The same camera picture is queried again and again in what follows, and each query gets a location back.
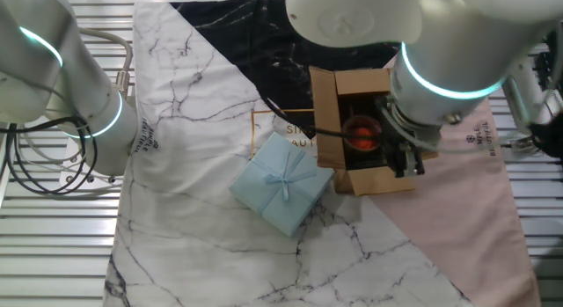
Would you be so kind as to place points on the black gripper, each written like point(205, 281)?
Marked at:
point(398, 148)

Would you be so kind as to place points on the brown cardboard box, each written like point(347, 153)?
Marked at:
point(325, 122)

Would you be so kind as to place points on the light blue ribboned gift box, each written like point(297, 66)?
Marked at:
point(281, 184)

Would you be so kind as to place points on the black ribbed object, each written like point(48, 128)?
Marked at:
point(365, 160)

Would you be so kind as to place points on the orange mini basketball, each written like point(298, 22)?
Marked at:
point(363, 139)

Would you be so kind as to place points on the brown packing tape roll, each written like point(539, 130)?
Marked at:
point(345, 142)

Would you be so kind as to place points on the black keyboard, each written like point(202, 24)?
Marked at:
point(543, 63)

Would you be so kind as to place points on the marble and pink pattern cloth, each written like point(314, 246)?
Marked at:
point(198, 144)

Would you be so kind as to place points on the small silver camera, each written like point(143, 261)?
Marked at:
point(522, 143)

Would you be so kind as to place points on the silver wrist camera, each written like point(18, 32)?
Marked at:
point(523, 96)

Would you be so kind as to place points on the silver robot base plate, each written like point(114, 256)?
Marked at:
point(70, 175)

